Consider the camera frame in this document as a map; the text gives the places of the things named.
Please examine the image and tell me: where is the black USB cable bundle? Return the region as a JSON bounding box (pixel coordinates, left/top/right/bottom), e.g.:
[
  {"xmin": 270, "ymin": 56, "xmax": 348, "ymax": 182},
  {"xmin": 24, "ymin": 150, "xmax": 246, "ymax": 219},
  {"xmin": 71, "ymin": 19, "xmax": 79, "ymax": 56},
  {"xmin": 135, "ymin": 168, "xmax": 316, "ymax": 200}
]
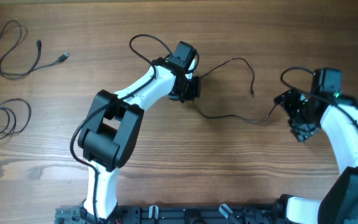
[{"xmin": 191, "ymin": 57, "xmax": 279, "ymax": 124}]

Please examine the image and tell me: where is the thin black cable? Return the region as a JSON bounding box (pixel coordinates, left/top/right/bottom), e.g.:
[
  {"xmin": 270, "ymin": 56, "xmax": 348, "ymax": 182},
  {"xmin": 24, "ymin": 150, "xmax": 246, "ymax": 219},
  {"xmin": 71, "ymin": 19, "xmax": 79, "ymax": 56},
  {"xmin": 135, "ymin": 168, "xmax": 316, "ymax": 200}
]
[{"xmin": 0, "ymin": 98, "xmax": 32, "ymax": 144}]

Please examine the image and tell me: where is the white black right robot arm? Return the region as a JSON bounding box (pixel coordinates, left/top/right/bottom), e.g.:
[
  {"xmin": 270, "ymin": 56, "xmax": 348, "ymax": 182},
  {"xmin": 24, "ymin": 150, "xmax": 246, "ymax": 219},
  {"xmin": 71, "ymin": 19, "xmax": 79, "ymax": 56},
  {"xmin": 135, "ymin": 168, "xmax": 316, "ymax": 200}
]
[{"xmin": 272, "ymin": 68, "xmax": 358, "ymax": 223}]

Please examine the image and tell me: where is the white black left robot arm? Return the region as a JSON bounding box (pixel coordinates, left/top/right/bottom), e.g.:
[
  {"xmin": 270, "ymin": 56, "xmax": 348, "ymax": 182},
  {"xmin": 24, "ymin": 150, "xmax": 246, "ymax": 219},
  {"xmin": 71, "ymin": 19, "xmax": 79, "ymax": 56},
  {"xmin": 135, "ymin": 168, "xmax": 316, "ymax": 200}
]
[{"xmin": 71, "ymin": 41, "xmax": 200, "ymax": 223}]

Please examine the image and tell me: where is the black left camera cable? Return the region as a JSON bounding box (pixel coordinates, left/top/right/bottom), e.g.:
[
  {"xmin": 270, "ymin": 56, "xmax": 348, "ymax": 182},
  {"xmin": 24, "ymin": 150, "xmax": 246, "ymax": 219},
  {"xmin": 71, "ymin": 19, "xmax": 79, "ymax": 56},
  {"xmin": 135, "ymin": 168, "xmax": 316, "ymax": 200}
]
[{"xmin": 69, "ymin": 34, "xmax": 173, "ymax": 224}]

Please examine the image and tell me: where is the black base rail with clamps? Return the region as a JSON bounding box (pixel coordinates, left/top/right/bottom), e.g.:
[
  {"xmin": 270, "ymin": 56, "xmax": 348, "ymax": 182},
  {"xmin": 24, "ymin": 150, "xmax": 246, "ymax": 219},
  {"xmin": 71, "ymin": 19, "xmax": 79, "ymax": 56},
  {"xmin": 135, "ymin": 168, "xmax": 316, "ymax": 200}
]
[{"xmin": 54, "ymin": 203, "xmax": 279, "ymax": 224}]

